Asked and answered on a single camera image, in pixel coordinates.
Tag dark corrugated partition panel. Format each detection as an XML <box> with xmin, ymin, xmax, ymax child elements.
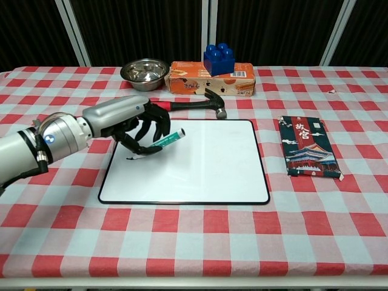
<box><xmin>330</xmin><ymin>0</ymin><xmax>388</xmax><ymax>67</ymax></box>
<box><xmin>216</xmin><ymin>0</ymin><xmax>345</xmax><ymax>67</ymax></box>
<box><xmin>0</xmin><ymin>0</ymin><xmax>82</xmax><ymax>73</ymax></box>
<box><xmin>72</xmin><ymin>0</ymin><xmax>204</xmax><ymax>67</ymax></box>

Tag blue plastic building block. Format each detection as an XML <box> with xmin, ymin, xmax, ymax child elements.
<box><xmin>203</xmin><ymin>42</ymin><xmax>236</xmax><ymax>76</ymax></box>

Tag stainless steel bowl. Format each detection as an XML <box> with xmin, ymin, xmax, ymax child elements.
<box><xmin>119</xmin><ymin>58</ymin><xmax>170</xmax><ymax>92</ymax></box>

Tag orange cardboard box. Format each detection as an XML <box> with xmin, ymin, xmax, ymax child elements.
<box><xmin>164</xmin><ymin>61</ymin><xmax>255</xmax><ymax>97</ymax></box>

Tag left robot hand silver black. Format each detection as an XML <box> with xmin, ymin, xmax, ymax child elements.
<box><xmin>81</xmin><ymin>95</ymin><xmax>172</xmax><ymax>157</ymax></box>

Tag white partition frame post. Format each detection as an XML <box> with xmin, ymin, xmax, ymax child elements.
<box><xmin>319</xmin><ymin>0</ymin><xmax>357</xmax><ymax>67</ymax></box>
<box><xmin>201</xmin><ymin>0</ymin><xmax>219</xmax><ymax>66</ymax></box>
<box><xmin>54</xmin><ymin>0</ymin><xmax>92</xmax><ymax>67</ymax></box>

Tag red white checkered tablecloth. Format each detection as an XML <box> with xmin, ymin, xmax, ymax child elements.
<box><xmin>0</xmin><ymin>65</ymin><xmax>388</xmax><ymax>281</ymax></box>

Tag white dry-erase board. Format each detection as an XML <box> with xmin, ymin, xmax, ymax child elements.
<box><xmin>98</xmin><ymin>119</ymin><xmax>270</xmax><ymax>206</ymax></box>

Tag dark blue printed packet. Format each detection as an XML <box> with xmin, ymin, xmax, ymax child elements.
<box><xmin>278</xmin><ymin>115</ymin><xmax>343</xmax><ymax>182</ymax></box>

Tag red black claw hammer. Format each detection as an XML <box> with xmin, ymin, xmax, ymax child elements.
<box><xmin>150</xmin><ymin>87</ymin><xmax>227</xmax><ymax>119</ymax></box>

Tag green whiteboard marker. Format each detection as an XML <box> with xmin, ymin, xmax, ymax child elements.
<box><xmin>130</xmin><ymin>127</ymin><xmax>186</xmax><ymax>160</ymax></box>

